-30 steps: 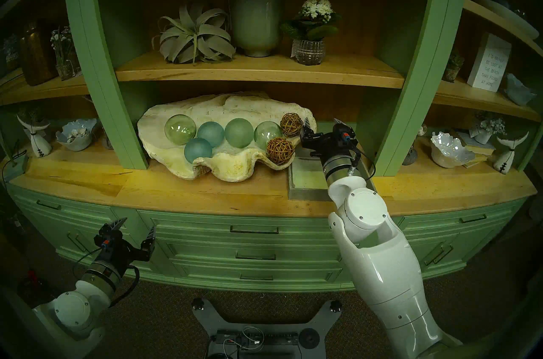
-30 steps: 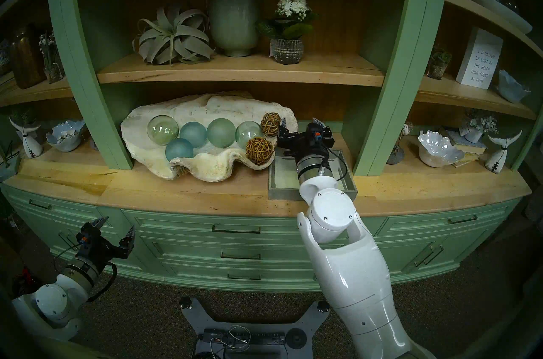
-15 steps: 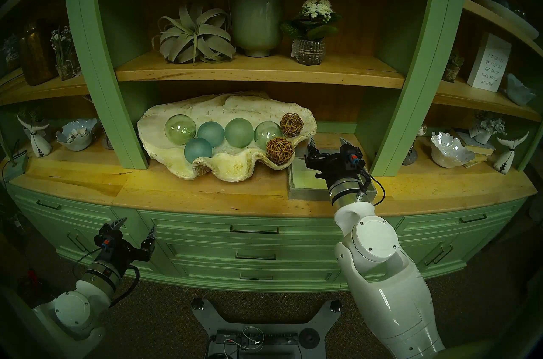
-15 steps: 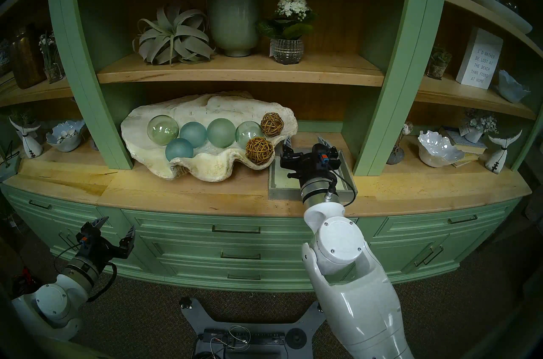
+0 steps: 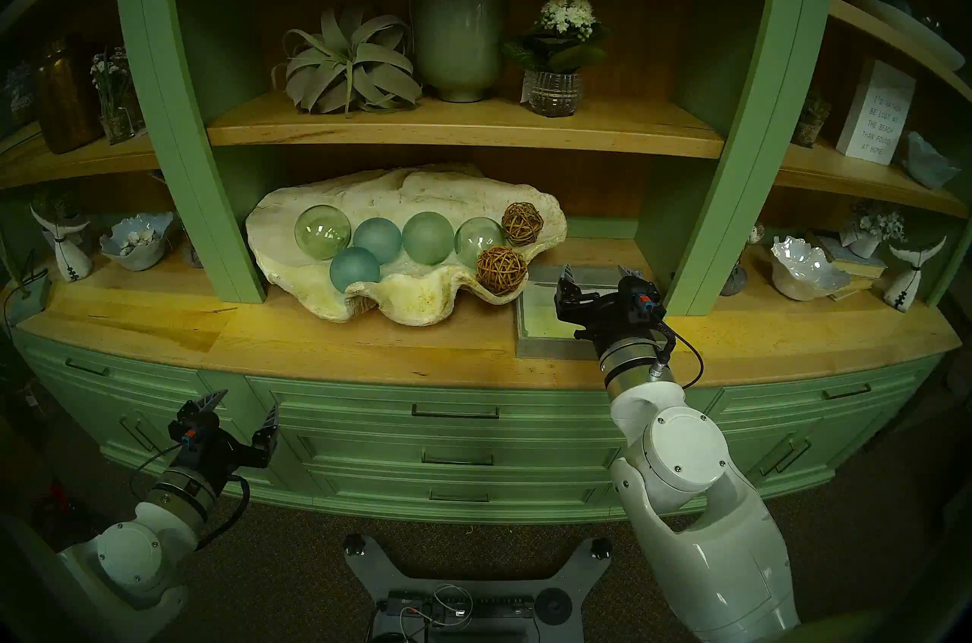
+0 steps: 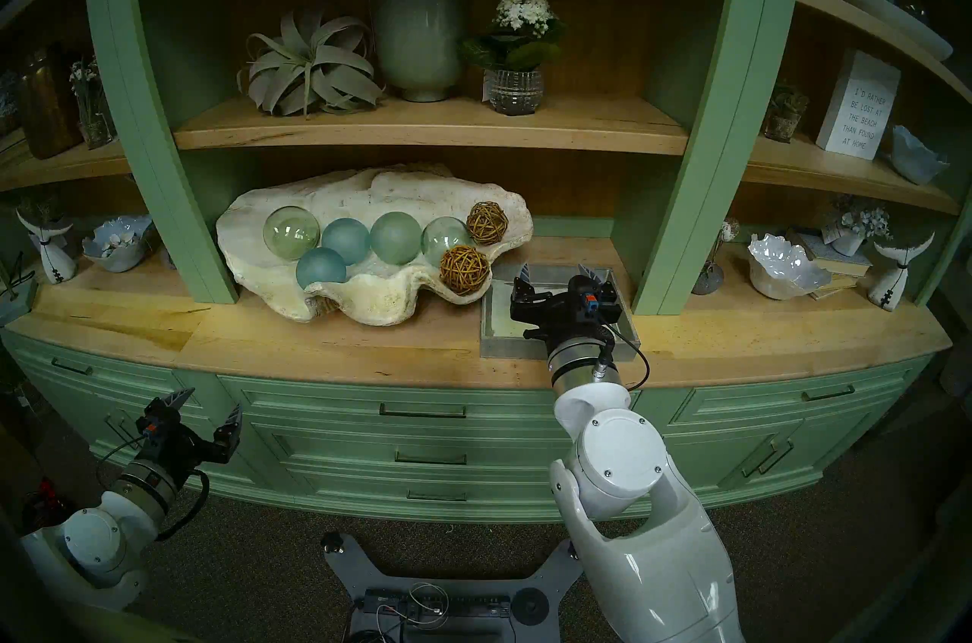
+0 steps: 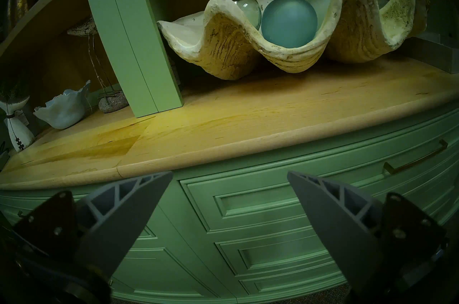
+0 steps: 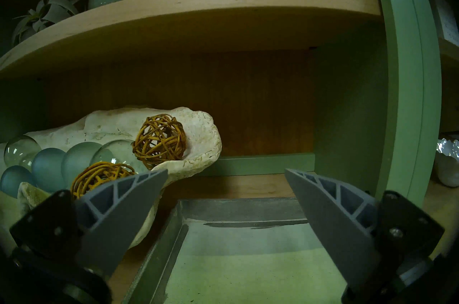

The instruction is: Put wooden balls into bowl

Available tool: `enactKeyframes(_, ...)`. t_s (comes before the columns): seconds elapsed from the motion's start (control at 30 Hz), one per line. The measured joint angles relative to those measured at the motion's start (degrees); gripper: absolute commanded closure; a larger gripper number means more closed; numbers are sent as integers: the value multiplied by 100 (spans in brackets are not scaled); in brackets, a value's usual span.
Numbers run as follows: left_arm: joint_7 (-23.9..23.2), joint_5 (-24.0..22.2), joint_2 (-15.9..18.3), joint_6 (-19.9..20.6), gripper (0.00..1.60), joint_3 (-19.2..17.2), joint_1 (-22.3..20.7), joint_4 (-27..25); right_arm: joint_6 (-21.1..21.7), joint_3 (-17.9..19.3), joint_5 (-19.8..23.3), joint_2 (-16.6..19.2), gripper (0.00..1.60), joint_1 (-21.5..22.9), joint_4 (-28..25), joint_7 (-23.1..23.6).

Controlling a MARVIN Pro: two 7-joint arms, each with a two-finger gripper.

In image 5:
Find frosted teal glass ball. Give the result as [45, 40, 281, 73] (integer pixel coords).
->
[329, 246, 381, 293]
[353, 217, 403, 265]

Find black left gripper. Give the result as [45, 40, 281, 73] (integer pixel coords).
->
[178, 389, 279, 490]

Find brown glass jar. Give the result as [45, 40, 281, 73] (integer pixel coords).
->
[34, 36, 103, 155]

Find white sign with text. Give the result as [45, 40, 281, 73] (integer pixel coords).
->
[835, 58, 917, 165]

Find grey wooden tray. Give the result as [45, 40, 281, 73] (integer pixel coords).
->
[515, 264, 646, 361]

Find grey-blue old book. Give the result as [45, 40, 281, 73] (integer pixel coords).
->
[809, 229, 889, 279]

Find frosted green glass ball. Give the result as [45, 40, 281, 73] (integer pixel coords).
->
[402, 211, 455, 266]

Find ruffled bowl with shells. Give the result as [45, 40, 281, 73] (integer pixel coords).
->
[99, 212, 175, 271]

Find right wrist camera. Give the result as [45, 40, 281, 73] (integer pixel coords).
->
[619, 276, 660, 325]

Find orange-brown rattan ball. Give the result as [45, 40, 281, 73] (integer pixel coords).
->
[476, 246, 529, 295]

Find bird figure on stone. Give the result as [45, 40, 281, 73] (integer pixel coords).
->
[720, 220, 765, 297]

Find grey-green air plant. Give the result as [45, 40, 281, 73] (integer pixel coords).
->
[272, 4, 423, 116]

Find dull brown rattan ball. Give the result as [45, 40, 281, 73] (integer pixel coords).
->
[501, 201, 544, 246]

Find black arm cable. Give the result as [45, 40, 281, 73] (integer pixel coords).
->
[129, 444, 251, 551]
[653, 326, 705, 388]

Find white whale tail figurine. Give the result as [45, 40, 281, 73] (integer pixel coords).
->
[30, 205, 93, 283]
[882, 235, 948, 312]

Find pale flowers in white pot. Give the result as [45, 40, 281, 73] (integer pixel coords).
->
[839, 200, 907, 260]

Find black electronics box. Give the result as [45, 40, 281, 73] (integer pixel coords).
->
[386, 590, 535, 623]

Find small grey-green box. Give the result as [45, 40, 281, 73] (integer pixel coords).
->
[0, 273, 52, 327]

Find clear pale glass ball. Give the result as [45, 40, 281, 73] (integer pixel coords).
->
[455, 217, 507, 268]

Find giant clam shell bowl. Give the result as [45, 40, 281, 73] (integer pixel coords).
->
[245, 163, 569, 327]

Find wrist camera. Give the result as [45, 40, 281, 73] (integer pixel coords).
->
[169, 400, 210, 452]
[619, 276, 660, 325]

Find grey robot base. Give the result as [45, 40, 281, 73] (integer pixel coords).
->
[343, 534, 612, 643]

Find small potted green plant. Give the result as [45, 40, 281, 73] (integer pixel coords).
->
[790, 93, 832, 149]

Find small flowers in glass vase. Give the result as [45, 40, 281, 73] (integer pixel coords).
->
[90, 47, 145, 145]

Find large white platter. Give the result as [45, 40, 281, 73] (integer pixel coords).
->
[850, 0, 967, 71]

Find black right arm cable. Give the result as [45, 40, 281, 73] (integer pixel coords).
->
[653, 326, 705, 388]

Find thin white wire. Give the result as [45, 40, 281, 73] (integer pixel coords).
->
[414, 585, 475, 627]

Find white ruffled ceramic bowl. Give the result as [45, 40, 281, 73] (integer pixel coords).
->
[771, 235, 851, 302]

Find tall green ceramic vase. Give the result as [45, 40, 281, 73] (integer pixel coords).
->
[412, 0, 510, 103]

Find white flowers in glass pot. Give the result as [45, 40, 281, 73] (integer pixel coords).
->
[501, 0, 614, 118]

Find green wooden shelf cabinet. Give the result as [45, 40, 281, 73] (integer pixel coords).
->
[0, 0, 972, 528]

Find clear green glass ball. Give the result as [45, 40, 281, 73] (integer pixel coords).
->
[295, 205, 352, 260]

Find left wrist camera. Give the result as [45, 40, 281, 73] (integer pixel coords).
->
[169, 400, 210, 452]

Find pale blue ruffled bowl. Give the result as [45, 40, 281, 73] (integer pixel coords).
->
[900, 131, 961, 189]

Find tan old book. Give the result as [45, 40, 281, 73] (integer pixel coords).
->
[828, 273, 876, 301]

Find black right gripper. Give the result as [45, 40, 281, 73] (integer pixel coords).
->
[554, 263, 675, 355]

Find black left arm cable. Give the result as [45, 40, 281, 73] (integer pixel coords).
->
[129, 444, 251, 551]

